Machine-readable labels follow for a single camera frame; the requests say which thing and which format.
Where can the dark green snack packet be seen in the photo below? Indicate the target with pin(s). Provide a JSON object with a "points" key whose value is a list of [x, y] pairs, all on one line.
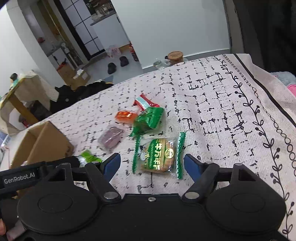
{"points": [[147, 121]]}

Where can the doll figure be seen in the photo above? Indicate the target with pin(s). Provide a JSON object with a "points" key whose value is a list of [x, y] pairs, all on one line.
{"points": [[14, 79]]}

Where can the white kitchen cabinet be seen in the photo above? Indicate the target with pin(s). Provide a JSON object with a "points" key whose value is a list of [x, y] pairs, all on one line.
{"points": [[110, 31]]}

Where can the right black slipper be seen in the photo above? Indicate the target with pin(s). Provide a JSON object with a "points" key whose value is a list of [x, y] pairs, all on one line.
{"points": [[123, 61]]}

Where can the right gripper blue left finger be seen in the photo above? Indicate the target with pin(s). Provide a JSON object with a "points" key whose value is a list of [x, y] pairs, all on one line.
{"points": [[110, 166]]}

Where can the purple snack packet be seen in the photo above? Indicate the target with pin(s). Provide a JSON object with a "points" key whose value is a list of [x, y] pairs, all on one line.
{"points": [[110, 138]]}

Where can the dotted cream tablecloth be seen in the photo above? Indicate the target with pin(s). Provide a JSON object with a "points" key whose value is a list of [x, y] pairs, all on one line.
{"points": [[33, 88]]}

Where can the yellow leg side table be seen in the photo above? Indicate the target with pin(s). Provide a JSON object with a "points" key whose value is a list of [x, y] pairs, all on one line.
{"points": [[17, 104]]}

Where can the patterned white bed cloth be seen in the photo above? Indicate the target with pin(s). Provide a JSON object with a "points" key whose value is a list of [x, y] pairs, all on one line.
{"points": [[231, 110]]}

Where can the orange jelly packet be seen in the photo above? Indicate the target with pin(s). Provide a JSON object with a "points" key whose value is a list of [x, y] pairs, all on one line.
{"points": [[126, 117]]}

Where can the red snack packet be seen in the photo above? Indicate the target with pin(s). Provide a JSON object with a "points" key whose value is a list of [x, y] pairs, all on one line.
{"points": [[142, 102]]}

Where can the pink plastic bag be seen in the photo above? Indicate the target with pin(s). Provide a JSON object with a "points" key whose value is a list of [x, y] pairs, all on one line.
{"points": [[113, 51]]}

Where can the pink grey plush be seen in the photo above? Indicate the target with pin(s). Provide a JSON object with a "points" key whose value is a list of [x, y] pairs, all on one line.
{"points": [[288, 79]]}

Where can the black slipper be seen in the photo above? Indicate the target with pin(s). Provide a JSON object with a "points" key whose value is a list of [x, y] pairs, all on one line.
{"points": [[111, 68], [123, 61]]}

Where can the left black slipper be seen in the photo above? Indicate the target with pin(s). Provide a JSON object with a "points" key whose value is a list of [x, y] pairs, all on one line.
{"points": [[111, 68]]}

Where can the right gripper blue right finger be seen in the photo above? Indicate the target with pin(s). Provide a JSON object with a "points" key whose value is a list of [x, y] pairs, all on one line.
{"points": [[193, 167]]}

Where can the brown cardboard box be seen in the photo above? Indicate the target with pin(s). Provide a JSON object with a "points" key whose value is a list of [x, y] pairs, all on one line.
{"points": [[44, 142]]}

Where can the left hand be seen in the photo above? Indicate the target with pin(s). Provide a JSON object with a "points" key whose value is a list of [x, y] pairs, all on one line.
{"points": [[2, 228]]}

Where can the black clothes pile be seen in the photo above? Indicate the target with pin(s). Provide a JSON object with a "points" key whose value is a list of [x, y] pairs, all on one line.
{"points": [[67, 97]]}

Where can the small cardboard box on floor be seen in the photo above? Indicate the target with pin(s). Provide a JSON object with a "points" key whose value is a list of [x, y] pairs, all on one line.
{"points": [[81, 78]]}

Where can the black coat on chair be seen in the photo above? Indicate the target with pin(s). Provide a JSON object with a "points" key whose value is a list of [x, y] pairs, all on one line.
{"points": [[268, 33]]}

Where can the green cookie packet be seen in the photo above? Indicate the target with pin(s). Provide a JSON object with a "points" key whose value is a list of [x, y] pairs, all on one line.
{"points": [[159, 155]]}

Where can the bright green snack packet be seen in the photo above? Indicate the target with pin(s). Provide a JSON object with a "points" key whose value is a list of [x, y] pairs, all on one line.
{"points": [[87, 157]]}

